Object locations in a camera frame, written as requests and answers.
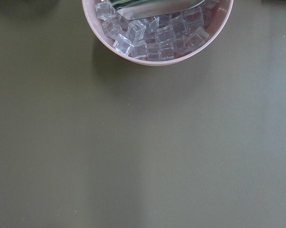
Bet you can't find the steel ice scoop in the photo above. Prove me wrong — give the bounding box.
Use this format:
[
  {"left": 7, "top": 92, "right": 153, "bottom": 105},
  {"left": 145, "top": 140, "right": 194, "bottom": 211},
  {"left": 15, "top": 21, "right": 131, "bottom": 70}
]
[{"left": 110, "top": 0, "right": 204, "bottom": 20}]

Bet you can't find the pink bowl with ice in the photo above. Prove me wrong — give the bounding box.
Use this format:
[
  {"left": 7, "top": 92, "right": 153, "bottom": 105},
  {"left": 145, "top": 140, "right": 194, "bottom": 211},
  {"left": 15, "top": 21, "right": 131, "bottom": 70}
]
[{"left": 82, "top": 0, "right": 233, "bottom": 66}]

